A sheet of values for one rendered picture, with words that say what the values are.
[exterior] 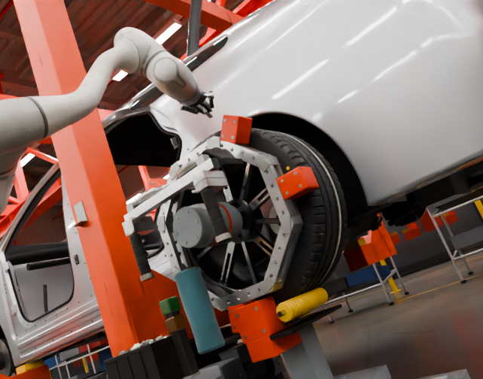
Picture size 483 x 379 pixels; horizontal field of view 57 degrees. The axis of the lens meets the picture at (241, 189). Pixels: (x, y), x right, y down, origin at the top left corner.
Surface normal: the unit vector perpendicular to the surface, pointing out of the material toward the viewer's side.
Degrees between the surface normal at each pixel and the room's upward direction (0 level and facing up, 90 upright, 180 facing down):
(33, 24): 90
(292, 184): 90
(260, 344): 90
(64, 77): 90
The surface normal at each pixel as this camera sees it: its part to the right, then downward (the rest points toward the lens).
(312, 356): 0.72, -0.42
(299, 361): -0.60, 0.02
